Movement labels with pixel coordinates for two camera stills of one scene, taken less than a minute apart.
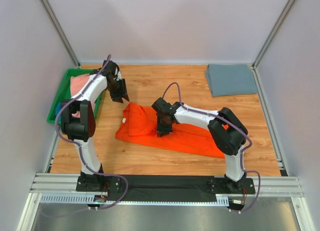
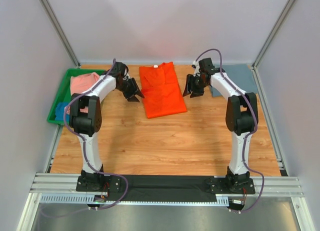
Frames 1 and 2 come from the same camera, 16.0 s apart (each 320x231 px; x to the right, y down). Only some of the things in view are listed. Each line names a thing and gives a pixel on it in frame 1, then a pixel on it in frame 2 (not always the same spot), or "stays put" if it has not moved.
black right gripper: (163, 126) → (195, 83)
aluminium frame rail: (264, 186) stays put
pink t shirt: (77, 82) stays put
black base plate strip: (164, 188) stays put
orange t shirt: (138, 125) → (161, 90)
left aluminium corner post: (58, 27) stays put
